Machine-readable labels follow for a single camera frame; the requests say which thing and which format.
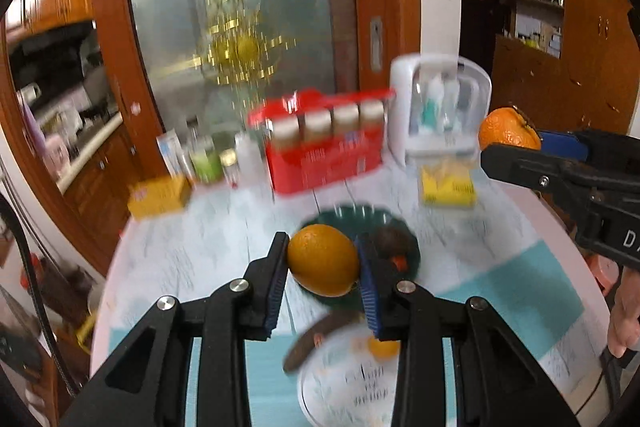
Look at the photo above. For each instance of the small mandarin with stem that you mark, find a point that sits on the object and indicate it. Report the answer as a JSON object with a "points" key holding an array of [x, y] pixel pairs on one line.
{"points": [[508, 125]]}

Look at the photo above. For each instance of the white plastic bottle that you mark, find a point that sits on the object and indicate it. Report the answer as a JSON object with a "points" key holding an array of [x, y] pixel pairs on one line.
{"points": [[249, 158]]}

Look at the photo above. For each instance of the round white printed placemat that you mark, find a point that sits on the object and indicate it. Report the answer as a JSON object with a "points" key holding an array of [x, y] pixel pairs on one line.
{"points": [[342, 384]]}

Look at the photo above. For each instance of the cherry tomato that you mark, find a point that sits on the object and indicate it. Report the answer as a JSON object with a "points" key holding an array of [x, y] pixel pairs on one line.
{"points": [[400, 263]]}

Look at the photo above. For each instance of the dark green scalloped plate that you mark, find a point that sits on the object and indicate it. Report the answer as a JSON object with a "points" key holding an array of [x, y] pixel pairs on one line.
{"points": [[354, 221]]}

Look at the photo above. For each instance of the dark green avocado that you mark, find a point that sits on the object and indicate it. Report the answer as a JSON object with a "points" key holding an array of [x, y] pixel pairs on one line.
{"points": [[390, 241]]}

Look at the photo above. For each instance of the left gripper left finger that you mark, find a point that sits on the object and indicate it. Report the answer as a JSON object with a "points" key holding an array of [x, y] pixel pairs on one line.
{"points": [[144, 382]]}

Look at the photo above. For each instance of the small glass jar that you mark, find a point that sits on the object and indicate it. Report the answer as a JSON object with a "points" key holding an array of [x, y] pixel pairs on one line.
{"points": [[229, 163]]}

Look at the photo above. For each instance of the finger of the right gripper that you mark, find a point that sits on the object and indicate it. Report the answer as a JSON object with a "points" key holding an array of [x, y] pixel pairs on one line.
{"points": [[563, 144], [567, 182]]}

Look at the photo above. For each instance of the large orange mandarin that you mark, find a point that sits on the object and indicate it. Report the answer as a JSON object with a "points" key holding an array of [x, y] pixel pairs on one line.
{"points": [[323, 260]]}

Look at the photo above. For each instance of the green label glass bottle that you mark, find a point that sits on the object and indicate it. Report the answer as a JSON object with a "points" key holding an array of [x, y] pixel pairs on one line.
{"points": [[203, 154]]}

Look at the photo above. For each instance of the yellow flat box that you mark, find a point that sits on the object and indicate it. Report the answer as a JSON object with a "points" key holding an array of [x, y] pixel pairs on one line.
{"points": [[159, 196]]}

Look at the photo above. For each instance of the white plastic storage box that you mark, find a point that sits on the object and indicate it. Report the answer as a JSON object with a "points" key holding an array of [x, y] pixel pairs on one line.
{"points": [[439, 102]]}

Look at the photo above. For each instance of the person's right hand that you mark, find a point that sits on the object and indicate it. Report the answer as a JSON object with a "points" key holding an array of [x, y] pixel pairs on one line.
{"points": [[623, 330]]}

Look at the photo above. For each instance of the red paper cup package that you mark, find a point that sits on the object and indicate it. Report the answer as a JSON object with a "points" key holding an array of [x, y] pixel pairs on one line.
{"points": [[315, 139]]}

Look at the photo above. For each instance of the white carton box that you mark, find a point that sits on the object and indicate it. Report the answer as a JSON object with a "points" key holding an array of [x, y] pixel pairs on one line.
{"points": [[170, 149]]}

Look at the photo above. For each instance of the yellow tissue pack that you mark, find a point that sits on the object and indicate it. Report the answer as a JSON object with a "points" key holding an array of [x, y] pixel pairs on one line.
{"points": [[448, 183]]}

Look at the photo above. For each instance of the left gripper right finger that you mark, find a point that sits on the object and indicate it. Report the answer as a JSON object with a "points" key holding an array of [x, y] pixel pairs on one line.
{"points": [[497, 381]]}

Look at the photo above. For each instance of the small yellow-orange kumquat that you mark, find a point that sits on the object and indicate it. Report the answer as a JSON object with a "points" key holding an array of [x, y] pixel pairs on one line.
{"points": [[383, 350]]}

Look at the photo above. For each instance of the gold hanging ornament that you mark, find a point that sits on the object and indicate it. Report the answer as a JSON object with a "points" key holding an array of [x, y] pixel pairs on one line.
{"points": [[231, 46]]}

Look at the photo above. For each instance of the dark brown banana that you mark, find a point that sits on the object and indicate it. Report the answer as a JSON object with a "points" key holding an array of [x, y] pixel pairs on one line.
{"points": [[304, 346]]}

